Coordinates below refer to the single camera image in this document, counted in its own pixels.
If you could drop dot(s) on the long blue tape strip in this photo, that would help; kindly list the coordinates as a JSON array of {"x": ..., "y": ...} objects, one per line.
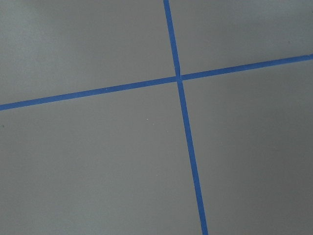
[{"x": 185, "y": 117}]

